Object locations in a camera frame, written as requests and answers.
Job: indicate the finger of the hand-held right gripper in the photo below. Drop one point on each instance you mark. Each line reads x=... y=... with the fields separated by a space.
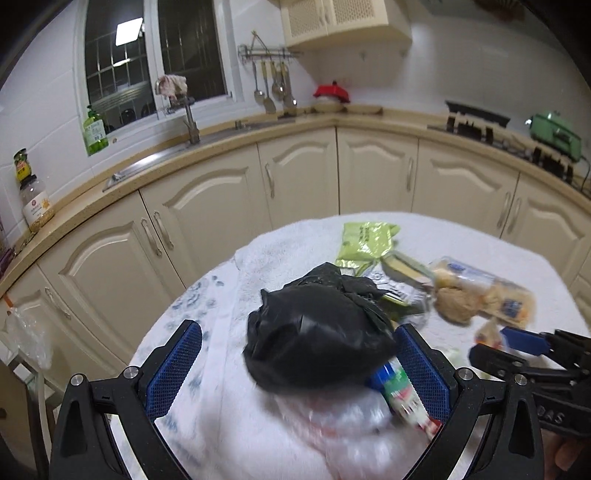
x=526 y=339
x=489 y=360

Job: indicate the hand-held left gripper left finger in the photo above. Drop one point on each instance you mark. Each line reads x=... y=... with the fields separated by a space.
x=173 y=364

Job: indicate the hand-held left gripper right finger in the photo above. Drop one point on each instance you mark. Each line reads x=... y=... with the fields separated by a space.
x=429 y=374

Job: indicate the small orange white wrapper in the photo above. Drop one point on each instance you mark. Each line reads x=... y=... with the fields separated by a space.
x=489 y=332

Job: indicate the brown paper ball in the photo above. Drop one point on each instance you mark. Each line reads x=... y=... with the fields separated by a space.
x=455 y=302

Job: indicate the large black plastic bag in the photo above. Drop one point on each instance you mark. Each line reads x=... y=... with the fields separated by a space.
x=318 y=327

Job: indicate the person's right hand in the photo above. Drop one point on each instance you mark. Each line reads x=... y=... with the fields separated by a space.
x=563 y=454

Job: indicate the clear bread packet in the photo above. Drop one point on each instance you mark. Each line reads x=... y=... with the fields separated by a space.
x=498 y=290

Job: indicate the dark green white wrapper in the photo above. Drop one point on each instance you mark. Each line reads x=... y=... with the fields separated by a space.
x=397 y=293

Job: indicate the yellow wrapper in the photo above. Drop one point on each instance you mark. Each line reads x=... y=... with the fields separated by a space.
x=406 y=267

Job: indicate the green packet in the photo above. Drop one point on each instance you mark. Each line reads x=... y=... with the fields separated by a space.
x=364 y=242

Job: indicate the hanging clear plastic bag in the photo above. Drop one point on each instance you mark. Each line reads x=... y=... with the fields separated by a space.
x=27 y=337

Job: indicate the round table with white cloth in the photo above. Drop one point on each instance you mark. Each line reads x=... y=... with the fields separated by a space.
x=295 y=249

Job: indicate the beige kitchen countertop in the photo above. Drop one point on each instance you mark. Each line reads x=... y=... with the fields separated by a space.
x=78 y=194

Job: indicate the black gas stove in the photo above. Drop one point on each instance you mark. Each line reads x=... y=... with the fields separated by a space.
x=508 y=141

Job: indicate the steel sink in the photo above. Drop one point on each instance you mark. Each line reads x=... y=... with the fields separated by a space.
x=152 y=159

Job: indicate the green electric pot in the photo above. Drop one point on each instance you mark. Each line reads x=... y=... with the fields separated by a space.
x=556 y=134

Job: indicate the clear grain jar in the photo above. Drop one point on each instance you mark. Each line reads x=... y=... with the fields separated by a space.
x=37 y=205

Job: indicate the cream lower cabinets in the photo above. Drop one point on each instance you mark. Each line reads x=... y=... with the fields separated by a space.
x=300 y=180

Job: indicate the black grill pan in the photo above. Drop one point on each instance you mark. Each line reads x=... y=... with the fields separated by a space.
x=478 y=114

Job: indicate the steel faucet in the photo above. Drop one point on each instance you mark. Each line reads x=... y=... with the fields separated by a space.
x=189 y=122

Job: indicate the green bottle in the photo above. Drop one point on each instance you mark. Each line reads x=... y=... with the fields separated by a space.
x=94 y=134

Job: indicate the yellow label bottle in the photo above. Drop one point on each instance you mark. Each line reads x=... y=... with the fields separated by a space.
x=21 y=168

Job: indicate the metal spatula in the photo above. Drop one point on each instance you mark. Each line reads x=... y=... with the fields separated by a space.
x=269 y=105

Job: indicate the pink cloth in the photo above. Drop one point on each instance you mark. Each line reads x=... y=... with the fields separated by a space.
x=171 y=85

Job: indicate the metal spoon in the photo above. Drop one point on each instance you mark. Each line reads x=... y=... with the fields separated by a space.
x=257 y=94

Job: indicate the beige pot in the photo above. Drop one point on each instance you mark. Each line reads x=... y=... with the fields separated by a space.
x=328 y=107

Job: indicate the metal skimmer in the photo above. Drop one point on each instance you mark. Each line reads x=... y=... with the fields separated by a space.
x=288 y=98

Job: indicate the metal ladle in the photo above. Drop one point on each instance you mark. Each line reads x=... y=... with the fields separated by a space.
x=277 y=90

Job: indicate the red pot lid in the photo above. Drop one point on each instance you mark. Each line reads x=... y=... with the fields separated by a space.
x=331 y=91

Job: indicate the window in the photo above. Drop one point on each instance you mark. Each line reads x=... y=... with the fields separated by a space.
x=184 y=50

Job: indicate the metal utensil rack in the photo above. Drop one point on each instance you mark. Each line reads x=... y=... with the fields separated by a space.
x=268 y=51

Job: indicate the small cream lattice cabinet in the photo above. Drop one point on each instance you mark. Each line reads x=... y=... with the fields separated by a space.
x=351 y=18

